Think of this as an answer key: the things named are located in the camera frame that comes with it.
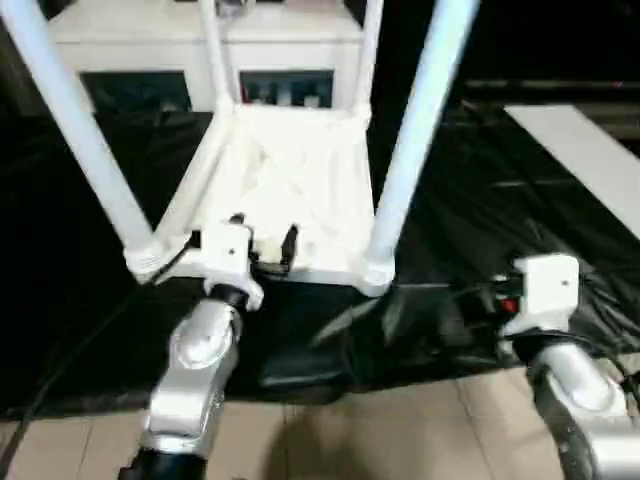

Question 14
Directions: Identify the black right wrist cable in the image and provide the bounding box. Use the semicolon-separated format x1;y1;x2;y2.
447;279;640;396

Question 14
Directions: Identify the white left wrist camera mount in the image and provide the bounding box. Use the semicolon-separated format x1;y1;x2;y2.
191;221;266;312

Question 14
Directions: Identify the white plastic table top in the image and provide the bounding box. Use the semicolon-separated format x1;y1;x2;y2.
124;102;397;300

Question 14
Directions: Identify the white cabinet with openings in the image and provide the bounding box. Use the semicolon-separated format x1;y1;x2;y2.
47;0;370;115

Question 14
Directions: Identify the black work mat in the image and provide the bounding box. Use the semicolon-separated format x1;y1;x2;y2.
0;74;640;421

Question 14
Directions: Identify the flat white board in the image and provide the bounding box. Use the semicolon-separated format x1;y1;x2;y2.
502;103;640;225

